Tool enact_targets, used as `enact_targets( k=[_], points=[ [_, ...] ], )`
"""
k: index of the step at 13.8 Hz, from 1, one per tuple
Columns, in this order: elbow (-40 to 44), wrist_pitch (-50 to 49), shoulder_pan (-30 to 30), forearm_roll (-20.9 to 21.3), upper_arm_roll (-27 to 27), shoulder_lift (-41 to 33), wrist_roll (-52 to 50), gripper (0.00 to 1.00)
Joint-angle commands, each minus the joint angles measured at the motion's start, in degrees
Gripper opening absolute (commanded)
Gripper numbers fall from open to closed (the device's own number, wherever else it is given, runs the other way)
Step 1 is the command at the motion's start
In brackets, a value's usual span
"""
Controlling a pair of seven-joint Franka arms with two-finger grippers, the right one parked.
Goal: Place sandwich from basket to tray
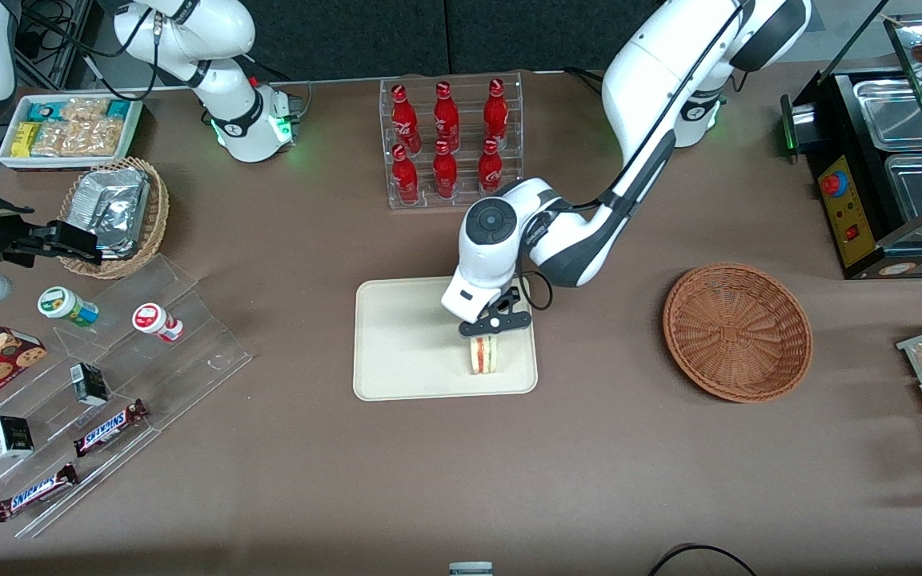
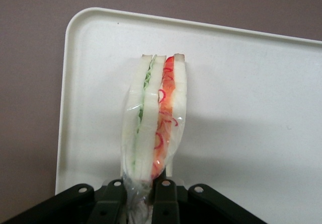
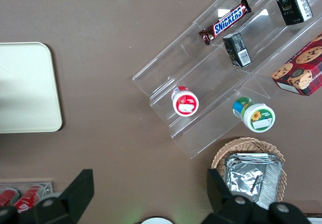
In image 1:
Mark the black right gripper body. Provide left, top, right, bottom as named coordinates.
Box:
left=0, top=204, right=59, bottom=269

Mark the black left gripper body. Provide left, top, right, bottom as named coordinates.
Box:
left=459, top=286, right=533, bottom=339

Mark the triangular sandwich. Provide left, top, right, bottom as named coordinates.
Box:
left=467, top=334, right=503, bottom=376

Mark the light tan wicker basket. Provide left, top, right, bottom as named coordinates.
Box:
left=58, top=157, right=170, bottom=280

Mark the beige plastic serving tray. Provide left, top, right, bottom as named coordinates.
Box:
left=353, top=273, right=539, bottom=402

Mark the white rectangular snack tray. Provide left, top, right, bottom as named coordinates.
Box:
left=0, top=94, right=144, bottom=171

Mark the brown round wicker basket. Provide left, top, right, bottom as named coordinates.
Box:
left=663, top=262, right=814, bottom=403

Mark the silver foil packet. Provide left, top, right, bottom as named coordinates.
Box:
left=67, top=168, right=150, bottom=242
left=95, top=236, right=143, bottom=260

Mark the green label yogurt cup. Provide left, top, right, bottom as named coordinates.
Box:
left=37, top=286, right=100, bottom=329

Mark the clear bag of nuts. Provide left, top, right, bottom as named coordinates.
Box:
left=32, top=120, right=70, bottom=158
left=66, top=118, right=124, bottom=158
left=61, top=98, right=110, bottom=123

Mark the yellow snack packet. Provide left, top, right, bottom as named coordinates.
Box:
left=11, top=122, right=42, bottom=159

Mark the red label yogurt cup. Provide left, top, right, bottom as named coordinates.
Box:
left=132, top=302, right=185, bottom=343

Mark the small black drink carton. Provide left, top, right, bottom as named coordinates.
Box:
left=0, top=415, right=35, bottom=460
left=70, top=362, right=110, bottom=407

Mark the clear acrylic bottle rack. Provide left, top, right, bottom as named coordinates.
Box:
left=379, top=72, right=524, bottom=210

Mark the clear acrylic stepped display stand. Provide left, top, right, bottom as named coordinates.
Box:
left=0, top=254, right=254, bottom=539

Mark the red cola bottle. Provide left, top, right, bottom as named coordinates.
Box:
left=478, top=138, right=504, bottom=196
left=434, top=81, right=462, bottom=153
left=391, top=84, right=421, bottom=154
left=483, top=78, right=510, bottom=150
left=391, top=144, right=420, bottom=205
left=432, top=140, right=459, bottom=199

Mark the brown Snickers bar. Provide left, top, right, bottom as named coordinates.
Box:
left=73, top=398, right=150, bottom=458
left=0, top=462, right=79, bottom=523

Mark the black partition panel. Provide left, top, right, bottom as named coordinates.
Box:
left=445, top=0, right=670, bottom=75
left=245, top=0, right=451, bottom=82

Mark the black hot food display case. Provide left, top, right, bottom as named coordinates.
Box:
left=781, top=0, right=922, bottom=281

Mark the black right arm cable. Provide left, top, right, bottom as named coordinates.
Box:
left=19, top=0, right=162, bottom=103

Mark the black looped floor cable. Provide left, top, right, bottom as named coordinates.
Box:
left=647, top=543, right=760, bottom=576

